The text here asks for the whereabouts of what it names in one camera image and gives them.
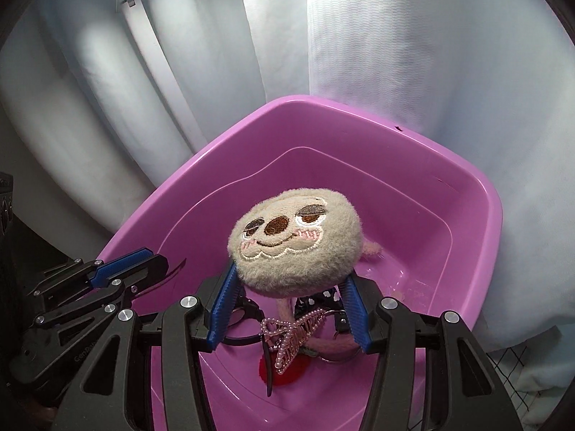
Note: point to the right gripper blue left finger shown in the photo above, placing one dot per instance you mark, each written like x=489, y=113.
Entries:
x=218, y=295

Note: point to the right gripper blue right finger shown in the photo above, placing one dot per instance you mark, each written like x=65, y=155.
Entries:
x=360, y=297

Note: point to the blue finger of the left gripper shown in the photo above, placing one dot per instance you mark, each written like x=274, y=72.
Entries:
x=120, y=288
x=77, y=277

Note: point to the pearl hair claw clip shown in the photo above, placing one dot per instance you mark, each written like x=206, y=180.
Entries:
x=286, y=337

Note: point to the pink strawberry plush headband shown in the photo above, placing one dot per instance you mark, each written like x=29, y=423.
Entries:
x=325, y=345

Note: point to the beige sloth plush toy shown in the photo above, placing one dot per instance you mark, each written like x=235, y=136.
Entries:
x=298, y=243

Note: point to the dark snap hair clip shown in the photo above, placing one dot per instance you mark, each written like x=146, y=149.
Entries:
x=167, y=279

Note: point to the pink plastic storage bin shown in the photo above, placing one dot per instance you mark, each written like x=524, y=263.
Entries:
x=438, y=221

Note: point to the white checked bed sheet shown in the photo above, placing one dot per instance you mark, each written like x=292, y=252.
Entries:
x=535, y=377

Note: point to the white curtain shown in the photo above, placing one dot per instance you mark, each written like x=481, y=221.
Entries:
x=493, y=80

